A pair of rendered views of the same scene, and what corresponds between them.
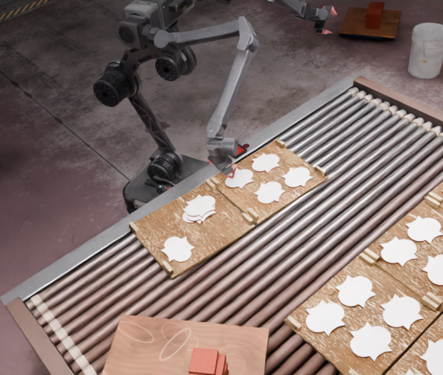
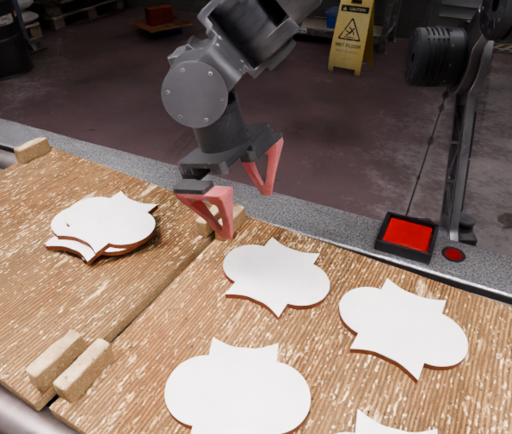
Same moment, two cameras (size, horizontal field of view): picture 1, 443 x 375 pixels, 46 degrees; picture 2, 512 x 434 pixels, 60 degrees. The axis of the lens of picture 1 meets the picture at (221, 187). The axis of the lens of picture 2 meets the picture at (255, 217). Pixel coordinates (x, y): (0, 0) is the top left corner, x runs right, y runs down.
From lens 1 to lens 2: 2.00 m
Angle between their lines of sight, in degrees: 46
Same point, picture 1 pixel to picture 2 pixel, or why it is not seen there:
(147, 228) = (40, 169)
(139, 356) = not seen: outside the picture
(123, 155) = (434, 213)
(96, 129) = not seen: hidden behind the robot
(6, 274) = not seen: hidden behind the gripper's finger
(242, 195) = (200, 308)
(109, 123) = (471, 179)
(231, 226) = (33, 324)
